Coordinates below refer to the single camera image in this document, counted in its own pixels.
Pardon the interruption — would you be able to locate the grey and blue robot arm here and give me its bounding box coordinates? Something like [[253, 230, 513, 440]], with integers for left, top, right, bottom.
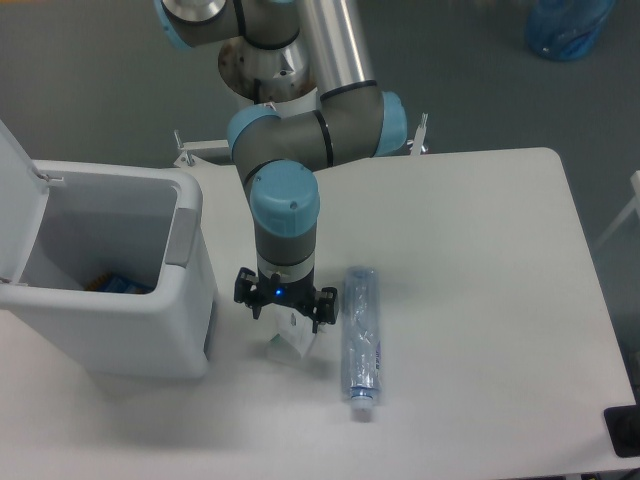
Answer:
[[155, 1, 407, 326]]

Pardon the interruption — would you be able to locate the crushed clear plastic bottle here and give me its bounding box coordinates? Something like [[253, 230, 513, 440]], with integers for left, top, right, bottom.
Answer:
[[341, 266, 381, 423]]

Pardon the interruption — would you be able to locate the white paper carton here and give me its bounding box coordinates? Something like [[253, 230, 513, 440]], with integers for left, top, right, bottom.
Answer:
[[266, 306, 316, 371]]

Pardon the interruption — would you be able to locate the black device at table edge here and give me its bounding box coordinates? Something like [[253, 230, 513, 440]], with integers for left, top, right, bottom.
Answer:
[[604, 405, 639, 458]]

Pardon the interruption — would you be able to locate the white base bracket with bolt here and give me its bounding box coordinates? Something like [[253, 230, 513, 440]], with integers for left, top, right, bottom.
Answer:
[[406, 112, 429, 156]]

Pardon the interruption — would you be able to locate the white open trash can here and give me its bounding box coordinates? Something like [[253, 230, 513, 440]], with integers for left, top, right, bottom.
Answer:
[[1, 129, 217, 378]]

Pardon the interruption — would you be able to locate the white frame at right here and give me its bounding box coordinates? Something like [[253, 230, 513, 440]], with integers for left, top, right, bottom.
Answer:
[[594, 171, 639, 251]]

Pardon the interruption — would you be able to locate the blue water jug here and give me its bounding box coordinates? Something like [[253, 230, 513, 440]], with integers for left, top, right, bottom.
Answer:
[[524, 0, 616, 62]]

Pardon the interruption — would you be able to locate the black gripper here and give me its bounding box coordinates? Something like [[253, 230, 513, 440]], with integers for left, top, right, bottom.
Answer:
[[234, 267, 338, 334]]

